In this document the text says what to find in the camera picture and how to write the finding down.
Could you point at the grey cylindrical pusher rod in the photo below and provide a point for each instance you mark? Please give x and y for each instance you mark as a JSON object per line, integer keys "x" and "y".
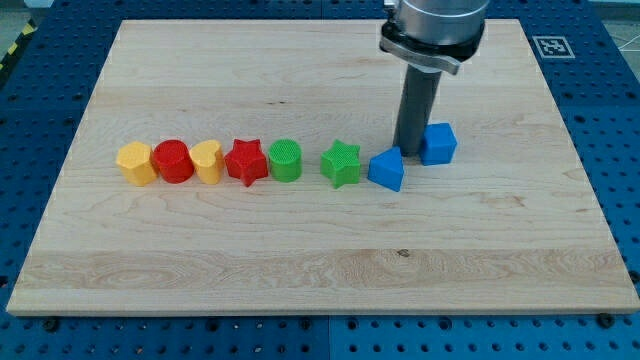
{"x": 418, "y": 94}

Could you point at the blue cube block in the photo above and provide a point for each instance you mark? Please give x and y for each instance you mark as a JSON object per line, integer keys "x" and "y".
{"x": 438, "y": 144}

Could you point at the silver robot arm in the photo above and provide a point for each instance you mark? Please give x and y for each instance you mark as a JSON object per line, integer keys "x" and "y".
{"x": 431, "y": 37}

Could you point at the blue triangle block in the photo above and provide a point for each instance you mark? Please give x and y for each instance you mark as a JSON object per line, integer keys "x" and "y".
{"x": 386, "y": 169}

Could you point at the green star block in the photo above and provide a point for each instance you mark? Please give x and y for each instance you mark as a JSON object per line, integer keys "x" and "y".
{"x": 341, "y": 164}

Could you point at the white fiducial marker tag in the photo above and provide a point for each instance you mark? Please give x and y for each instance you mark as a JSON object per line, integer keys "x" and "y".
{"x": 553, "y": 47}

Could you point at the green cylinder block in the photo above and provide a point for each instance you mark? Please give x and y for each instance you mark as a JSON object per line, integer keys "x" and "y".
{"x": 285, "y": 156}

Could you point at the wooden board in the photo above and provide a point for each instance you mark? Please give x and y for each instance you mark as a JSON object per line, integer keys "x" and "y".
{"x": 510, "y": 226}

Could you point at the red star block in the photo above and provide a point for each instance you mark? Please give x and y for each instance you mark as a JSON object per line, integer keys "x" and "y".
{"x": 246, "y": 161}

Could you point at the yellow heart block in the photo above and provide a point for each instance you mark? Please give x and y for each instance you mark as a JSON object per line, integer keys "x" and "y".
{"x": 208, "y": 161}

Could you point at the red cylinder block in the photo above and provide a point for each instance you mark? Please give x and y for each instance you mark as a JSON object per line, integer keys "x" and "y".
{"x": 173, "y": 161}

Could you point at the yellow hexagon block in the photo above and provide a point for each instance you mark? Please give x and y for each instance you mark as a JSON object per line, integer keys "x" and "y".
{"x": 135, "y": 163}

